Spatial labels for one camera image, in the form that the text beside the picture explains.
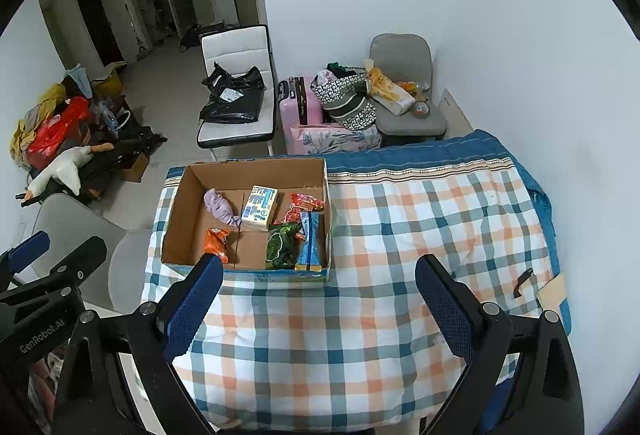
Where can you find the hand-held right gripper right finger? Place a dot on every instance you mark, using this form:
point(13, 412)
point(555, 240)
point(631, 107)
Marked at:
point(445, 310)

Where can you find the purple cloth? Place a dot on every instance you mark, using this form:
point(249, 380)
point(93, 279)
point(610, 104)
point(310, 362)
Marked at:
point(217, 205)

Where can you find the yellow plastic bag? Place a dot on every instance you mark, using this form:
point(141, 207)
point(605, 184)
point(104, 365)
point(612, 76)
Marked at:
point(377, 77)

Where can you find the black white patterned tote bag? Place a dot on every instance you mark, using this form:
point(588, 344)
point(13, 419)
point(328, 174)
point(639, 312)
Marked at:
point(350, 107)

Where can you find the dark floor bag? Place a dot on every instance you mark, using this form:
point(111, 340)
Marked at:
point(192, 36)

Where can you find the pink suitcase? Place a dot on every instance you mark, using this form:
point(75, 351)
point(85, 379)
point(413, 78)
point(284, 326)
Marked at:
point(312, 107)

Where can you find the plaid blanket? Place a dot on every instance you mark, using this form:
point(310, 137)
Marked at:
point(350, 340)

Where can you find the black folded stand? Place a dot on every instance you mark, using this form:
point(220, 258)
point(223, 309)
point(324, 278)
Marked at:
point(130, 145)

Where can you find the white padded chair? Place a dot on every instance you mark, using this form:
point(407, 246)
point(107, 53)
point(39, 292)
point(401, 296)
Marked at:
point(235, 42)

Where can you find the white flat panel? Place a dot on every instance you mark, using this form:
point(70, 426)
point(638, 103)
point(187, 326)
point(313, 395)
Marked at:
point(455, 110)

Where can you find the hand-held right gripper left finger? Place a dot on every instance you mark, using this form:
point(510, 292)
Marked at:
point(192, 310)

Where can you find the small cardboard box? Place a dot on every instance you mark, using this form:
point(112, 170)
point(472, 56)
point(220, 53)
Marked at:
point(135, 167)

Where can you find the red plastic bag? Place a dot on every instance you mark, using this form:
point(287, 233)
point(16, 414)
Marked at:
point(60, 125)

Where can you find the white goose plush toy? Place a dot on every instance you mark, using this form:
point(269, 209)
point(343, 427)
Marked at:
point(65, 167)

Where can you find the yellow box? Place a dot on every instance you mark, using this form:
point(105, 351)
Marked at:
point(107, 87)

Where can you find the orange snack packet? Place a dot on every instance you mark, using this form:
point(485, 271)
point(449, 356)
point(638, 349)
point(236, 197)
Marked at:
point(217, 242)

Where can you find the cardboard piece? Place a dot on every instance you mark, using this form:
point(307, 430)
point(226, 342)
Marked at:
point(552, 292)

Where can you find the tape roll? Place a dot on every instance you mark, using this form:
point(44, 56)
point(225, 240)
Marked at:
point(420, 110)

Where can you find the red snack packet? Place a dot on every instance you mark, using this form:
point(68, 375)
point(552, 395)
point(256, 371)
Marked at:
point(305, 202)

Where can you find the yellow cloth bag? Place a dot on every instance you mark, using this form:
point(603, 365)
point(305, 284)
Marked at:
point(50, 94)

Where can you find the long blue packet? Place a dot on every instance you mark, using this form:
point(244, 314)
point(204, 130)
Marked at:
point(311, 240)

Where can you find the white blue tissue pack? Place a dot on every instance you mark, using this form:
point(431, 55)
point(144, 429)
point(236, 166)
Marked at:
point(260, 207)

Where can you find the small black hook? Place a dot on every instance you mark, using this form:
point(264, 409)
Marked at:
point(522, 282)

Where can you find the blue stool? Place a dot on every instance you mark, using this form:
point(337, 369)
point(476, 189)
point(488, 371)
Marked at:
point(500, 407)

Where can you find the grey padded chair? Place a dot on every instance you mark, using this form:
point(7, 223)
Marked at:
point(400, 50)

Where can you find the pink floral bag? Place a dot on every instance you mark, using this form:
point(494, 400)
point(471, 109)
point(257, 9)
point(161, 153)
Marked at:
point(330, 137)

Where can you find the light blue cloth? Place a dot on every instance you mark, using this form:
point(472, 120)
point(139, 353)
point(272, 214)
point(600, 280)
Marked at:
point(77, 77)

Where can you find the black plastic bag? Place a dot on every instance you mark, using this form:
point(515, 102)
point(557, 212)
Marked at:
point(230, 107)

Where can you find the green wet wipes packet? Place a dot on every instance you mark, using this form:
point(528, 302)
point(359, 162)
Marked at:
point(280, 245)

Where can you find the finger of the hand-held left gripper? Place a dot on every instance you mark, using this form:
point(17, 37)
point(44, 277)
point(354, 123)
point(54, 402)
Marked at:
point(27, 250)
point(80, 260)

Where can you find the light grey chair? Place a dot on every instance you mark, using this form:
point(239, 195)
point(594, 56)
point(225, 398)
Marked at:
point(75, 220)

